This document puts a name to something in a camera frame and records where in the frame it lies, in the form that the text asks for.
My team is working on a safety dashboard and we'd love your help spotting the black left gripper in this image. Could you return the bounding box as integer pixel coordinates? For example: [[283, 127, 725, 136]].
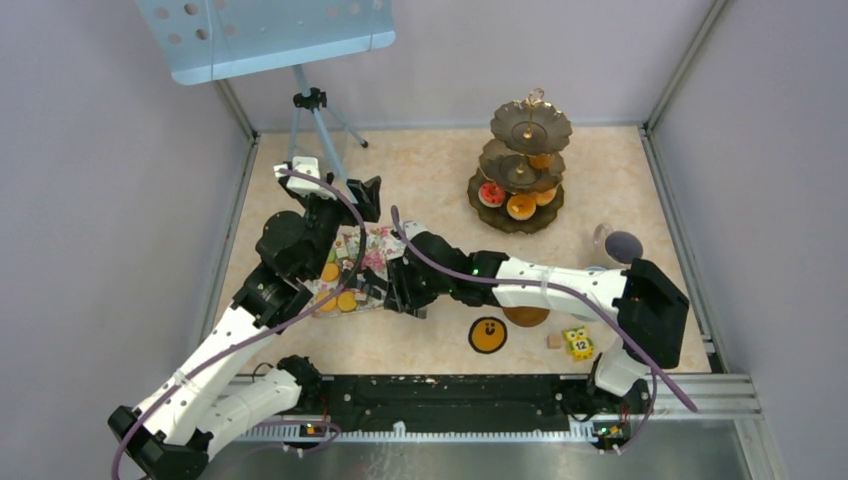
[[299, 172, 381, 281]]

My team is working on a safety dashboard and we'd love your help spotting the round biscuit cookie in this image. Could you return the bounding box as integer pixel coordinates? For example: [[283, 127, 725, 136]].
[[321, 262, 341, 283]]

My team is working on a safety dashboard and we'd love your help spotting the red sprinkled donut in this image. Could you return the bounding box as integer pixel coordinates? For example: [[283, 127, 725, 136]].
[[477, 181, 506, 208]]

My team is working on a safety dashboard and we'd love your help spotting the orange fruit tart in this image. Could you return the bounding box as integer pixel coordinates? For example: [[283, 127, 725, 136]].
[[505, 194, 537, 221]]

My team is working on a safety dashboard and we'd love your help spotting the round golden bun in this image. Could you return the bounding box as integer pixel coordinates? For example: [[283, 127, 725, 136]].
[[533, 187, 558, 207]]

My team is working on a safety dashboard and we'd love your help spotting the brown croissant pastry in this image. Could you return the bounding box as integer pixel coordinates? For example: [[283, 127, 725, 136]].
[[528, 154, 554, 170]]

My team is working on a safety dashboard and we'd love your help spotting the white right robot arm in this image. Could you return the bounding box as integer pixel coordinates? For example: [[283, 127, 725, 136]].
[[385, 225, 690, 412]]

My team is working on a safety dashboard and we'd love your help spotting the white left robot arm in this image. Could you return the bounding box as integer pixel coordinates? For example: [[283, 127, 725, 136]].
[[108, 169, 382, 479]]

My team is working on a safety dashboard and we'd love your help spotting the floral serving tray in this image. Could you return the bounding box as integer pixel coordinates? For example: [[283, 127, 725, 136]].
[[307, 226, 403, 318]]

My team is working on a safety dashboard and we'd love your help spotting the smiley face coaster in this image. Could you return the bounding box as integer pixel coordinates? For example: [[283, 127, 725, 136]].
[[467, 316, 508, 354]]

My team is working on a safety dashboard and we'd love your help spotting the brown round saucer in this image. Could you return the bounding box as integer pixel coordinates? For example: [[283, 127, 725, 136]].
[[502, 307, 550, 328]]

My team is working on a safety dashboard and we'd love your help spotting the three-tier smoked glass stand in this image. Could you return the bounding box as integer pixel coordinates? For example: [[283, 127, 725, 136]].
[[467, 88, 573, 235]]

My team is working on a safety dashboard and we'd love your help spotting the small wooden cube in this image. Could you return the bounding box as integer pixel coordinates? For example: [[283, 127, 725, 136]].
[[546, 334, 563, 350]]

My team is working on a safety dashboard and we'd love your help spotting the owl number block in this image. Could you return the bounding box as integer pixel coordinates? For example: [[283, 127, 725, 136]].
[[562, 327, 594, 361]]

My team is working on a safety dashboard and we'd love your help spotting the light blue music stand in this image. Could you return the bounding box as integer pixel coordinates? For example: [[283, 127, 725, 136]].
[[135, 0, 397, 180]]

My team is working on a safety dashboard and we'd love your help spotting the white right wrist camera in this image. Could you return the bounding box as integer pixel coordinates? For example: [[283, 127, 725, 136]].
[[401, 221, 429, 240]]

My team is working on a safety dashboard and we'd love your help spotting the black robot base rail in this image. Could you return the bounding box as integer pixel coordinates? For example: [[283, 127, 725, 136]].
[[282, 374, 650, 436]]

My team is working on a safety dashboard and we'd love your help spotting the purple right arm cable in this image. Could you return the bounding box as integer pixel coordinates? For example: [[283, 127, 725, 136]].
[[389, 205, 698, 455]]

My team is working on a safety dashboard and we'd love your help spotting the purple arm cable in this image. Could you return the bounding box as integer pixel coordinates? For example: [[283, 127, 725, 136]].
[[109, 168, 368, 480], [389, 205, 698, 455]]

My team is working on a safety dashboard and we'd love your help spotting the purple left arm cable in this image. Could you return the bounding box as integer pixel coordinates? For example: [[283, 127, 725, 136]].
[[109, 168, 368, 480]]

